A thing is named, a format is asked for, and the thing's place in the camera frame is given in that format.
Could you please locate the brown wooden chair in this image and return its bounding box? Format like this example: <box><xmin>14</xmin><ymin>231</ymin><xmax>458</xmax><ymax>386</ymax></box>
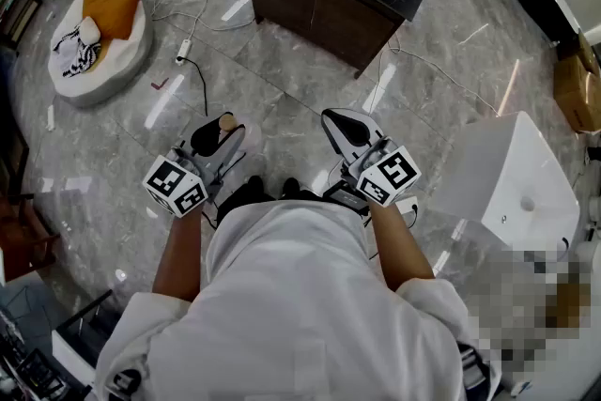
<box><xmin>0</xmin><ymin>191</ymin><xmax>63</xmax><ymax>284</ymax></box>

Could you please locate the small white pillow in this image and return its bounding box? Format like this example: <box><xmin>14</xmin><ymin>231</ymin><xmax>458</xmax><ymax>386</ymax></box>
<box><xmin>78</xmin><ymin>16</ymin><xmax>102</xmax><ymax>45</ymax></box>

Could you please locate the black white striped cloth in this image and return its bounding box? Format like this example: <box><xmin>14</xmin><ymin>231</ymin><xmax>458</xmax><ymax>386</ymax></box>
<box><xmin>51</xmin><ymin>25</ymin><xmax>103</xmax><ymax>79</ymax></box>

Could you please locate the person's left black shoe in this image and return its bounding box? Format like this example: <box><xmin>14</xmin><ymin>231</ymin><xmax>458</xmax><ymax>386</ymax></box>
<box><xmin>233</xmin><ymin>175</ymin><xmax>265</xmax><ymax>204</ymax></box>

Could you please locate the person's right forearm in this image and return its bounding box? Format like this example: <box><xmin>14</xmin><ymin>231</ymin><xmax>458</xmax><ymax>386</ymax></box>
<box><xmin>368</xmin><ymin>200</ymin><xmax>436</xmax><ymax>293</ymax></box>

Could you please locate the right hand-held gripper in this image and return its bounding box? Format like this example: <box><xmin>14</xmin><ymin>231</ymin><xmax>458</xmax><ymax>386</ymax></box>
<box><xmin>320</xmin><ymin>108</ymin><xmax>422</xmax><ymax>208</ymax></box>

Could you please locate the round white floor cushion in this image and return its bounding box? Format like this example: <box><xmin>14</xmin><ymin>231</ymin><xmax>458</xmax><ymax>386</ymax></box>
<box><xmin>47</xmin><ymin>0</ymin><xmax>154</xmax><ymax>108</ymax></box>

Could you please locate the person's left forearm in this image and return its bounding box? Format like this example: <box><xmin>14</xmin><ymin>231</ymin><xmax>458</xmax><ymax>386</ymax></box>
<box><xmin>152</xmin><ymin>206</ymin><xmax>208</xmax><ymax>302</ymax></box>

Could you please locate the small tan cylindrical object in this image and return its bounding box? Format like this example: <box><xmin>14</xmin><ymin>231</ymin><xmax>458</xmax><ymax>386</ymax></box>
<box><xmin>217</xmin><ymin>114</ymin><xmax>263</xmax><ymax>156</ymax></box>

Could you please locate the person's right black shoe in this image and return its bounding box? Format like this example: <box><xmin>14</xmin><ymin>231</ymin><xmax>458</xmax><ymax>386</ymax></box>
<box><xmin>281</xmin><ymin>177</ymin><xmax>302</xmax><ymax>202</ymax></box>

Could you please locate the person's black shoe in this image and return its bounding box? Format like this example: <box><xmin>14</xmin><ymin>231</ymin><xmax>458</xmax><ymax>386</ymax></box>
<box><xmin>233</xmin><ymin>175</ymin><xmax>265</xmax><ymax>204</ymax></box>
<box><xmin>281</xmin><ymin>177</ymin><xmax>302</xmax><ymax>202</ymax></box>

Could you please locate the white cabinet block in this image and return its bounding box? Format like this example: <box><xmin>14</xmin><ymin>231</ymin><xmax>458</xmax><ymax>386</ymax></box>
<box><xmin>430</xmin><ymin>111</ymin><xmax>582</xmax><ymax>251</ymax></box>

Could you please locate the cardboard box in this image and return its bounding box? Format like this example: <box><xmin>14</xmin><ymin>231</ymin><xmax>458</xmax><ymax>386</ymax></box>
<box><xmin>577</xmin><ymin>30</ymin><xmax>601</xmax><ymax>76</ymax></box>
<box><xmin>552</xmin><ymin>54</ymin><xmax>601</xmax><ymax>135</ymax></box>

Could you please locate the black power adapter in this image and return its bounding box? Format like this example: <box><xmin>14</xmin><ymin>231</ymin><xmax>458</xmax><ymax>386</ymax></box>
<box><xmin>323</xmin><ymin>181</ymin><xmax>371</xmax><ymax>213</ymax></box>

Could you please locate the black strap clip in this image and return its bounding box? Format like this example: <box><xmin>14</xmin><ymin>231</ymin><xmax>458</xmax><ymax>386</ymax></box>
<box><xmin>107</xmin><ymin>367</ymin><xmax>145</xmax><ymax>398</ymax></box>
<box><xmin>457</xmin><ymin>341</ymin><xmax>492</xmax><ymax>392</ymax></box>

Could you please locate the black metal stand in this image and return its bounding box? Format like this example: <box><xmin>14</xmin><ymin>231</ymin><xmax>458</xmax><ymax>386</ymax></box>
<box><xmin>0</xmin><ymin>289</ymin><xmax>115</xmax><ymax>401</ymax></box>

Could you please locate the white power strip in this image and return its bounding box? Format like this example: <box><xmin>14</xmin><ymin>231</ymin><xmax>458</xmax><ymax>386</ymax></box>
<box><xmin>393</xmin><ymin>195</ymin><xmax>421</xmax><ymax>216</ymax></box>
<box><xmin>175</xmin><ymin>39</ymin><xmax>194</xmax><ymax>67</ymax></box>

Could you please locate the dark vanity cabinet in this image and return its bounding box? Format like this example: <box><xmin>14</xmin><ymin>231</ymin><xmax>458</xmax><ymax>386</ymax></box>
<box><xmin>241</xmin><ymin>0</ymin><xmax>410</xmax><ymax>80</ymax></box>

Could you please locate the orange pillow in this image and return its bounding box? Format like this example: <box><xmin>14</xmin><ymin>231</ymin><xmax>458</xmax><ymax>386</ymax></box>
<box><xmin>82</xmin><ymin>0</ymin><xmax>144</xmax><ymax>41</ymax></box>

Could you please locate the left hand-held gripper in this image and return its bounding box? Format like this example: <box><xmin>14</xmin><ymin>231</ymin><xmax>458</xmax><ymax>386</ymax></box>
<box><xmin>143</xmin><ymin>111</ymin><xmax>248</xmax><ymax>219</ymax></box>

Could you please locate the black cable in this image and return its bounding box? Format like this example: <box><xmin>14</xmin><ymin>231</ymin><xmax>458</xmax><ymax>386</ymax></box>
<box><xmin>184</xmin><ymin>54</ymin><xmax>209</xmax><ymax>118</ymax></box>

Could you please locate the person's white shirt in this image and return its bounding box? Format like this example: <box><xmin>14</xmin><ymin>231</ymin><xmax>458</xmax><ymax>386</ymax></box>
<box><xmin>93</xmin><ymin>200</ymin><xmax>501</xmax><ymax>401</ymax></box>

